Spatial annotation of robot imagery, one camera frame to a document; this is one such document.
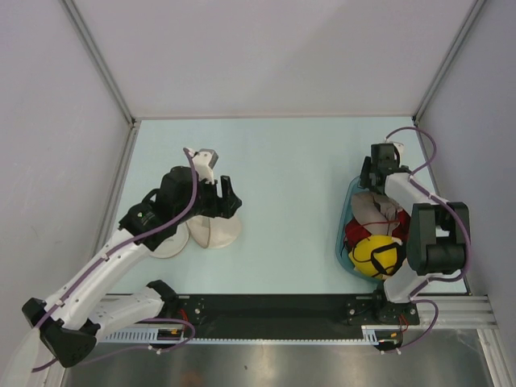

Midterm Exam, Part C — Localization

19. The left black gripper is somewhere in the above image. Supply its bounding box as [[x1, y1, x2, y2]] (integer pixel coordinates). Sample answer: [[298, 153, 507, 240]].
[[175, 173, 241, 224]]

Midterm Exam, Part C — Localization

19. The beige bra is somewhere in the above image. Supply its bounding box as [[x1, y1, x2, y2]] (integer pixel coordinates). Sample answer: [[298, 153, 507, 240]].
[[351, 191, 402, 235]]

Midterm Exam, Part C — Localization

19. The white mesh laundry bag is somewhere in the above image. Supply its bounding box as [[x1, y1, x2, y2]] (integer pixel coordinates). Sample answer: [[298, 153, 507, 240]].
[[150, 215, 243, 259]]

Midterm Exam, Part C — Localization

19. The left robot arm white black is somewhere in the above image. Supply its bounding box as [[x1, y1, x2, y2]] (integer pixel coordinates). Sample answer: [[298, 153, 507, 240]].
[[22, 166, 242, 368]]

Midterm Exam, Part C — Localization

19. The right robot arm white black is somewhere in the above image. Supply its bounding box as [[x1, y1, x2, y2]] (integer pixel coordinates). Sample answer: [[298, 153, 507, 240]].
[[359, 142, 471, 323]]

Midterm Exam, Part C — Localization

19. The red bra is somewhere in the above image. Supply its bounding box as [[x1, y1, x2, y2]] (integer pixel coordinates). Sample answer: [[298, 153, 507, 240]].
[[339, 210, 411, 256]]

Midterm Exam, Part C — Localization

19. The yellow black bra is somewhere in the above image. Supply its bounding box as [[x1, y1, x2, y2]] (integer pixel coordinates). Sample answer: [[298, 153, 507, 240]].
[[348, 235, 406, 281]]

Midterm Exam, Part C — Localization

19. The teal transparent plastic basin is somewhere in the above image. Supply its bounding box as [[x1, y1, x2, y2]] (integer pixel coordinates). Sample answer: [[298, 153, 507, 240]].
[[335, 175, 408, 288]]

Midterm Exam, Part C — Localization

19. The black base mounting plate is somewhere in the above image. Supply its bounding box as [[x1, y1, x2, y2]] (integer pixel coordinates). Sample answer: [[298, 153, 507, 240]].
[[158, 292, 420, 340]]

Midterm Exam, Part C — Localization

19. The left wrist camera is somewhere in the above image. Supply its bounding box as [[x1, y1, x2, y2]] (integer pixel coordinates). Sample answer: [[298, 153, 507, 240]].
[[193, 148, 218, 184]]

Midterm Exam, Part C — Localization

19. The aluminium frame rail front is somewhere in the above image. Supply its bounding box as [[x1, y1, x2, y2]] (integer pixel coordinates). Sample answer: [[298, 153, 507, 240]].
[[100, 294, 497, 329]]

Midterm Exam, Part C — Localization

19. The white slotted cable duct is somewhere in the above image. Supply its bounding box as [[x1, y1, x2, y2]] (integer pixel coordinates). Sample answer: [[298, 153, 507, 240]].
[[101, 325, 401, 345]]

